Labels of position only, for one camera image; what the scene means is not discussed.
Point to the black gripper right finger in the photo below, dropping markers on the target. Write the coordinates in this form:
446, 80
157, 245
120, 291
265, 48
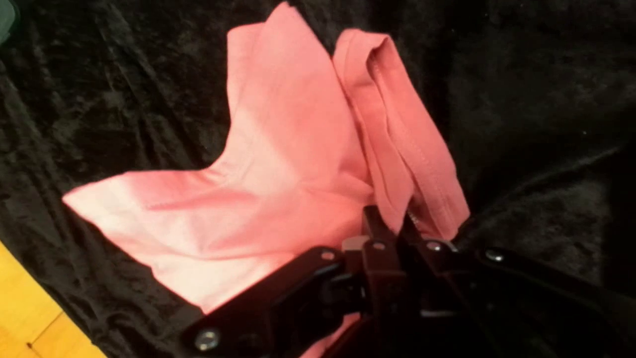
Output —
517, 310

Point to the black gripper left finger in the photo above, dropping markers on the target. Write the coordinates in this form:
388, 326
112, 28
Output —
299, 291

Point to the pink cloth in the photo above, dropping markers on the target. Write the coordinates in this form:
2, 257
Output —
285, 165

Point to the black velvet tablecloth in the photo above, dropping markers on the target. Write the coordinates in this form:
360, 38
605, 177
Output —
543, 131

